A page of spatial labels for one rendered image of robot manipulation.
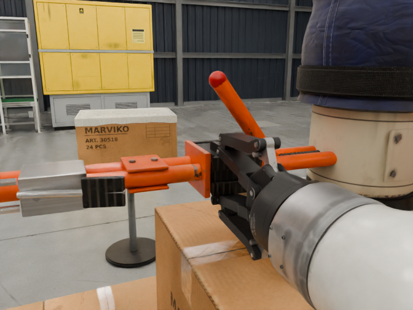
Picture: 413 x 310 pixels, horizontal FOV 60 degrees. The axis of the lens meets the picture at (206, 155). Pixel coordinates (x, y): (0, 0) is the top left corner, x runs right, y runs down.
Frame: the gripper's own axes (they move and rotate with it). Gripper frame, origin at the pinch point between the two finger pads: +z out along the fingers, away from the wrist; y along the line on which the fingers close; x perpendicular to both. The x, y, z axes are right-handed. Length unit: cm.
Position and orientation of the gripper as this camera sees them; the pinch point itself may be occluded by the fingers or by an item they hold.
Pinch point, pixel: (214, 166)
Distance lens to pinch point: 49.0
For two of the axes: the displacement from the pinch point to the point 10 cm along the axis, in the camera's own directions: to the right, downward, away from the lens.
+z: -3.8, -2.3, 9.0
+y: 0.0, 9.7, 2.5
